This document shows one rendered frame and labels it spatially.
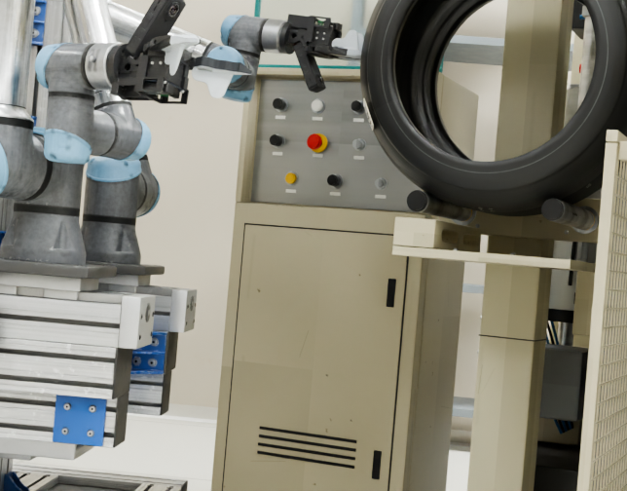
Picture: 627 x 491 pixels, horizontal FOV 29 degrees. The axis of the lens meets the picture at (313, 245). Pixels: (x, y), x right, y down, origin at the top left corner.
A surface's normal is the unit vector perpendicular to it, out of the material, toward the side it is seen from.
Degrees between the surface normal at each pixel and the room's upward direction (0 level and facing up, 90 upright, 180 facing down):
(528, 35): 90
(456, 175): 100
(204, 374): 90
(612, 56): 90
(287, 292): 90
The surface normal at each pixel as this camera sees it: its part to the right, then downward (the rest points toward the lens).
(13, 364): -0.06, -0.01
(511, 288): -0.39, -0.04
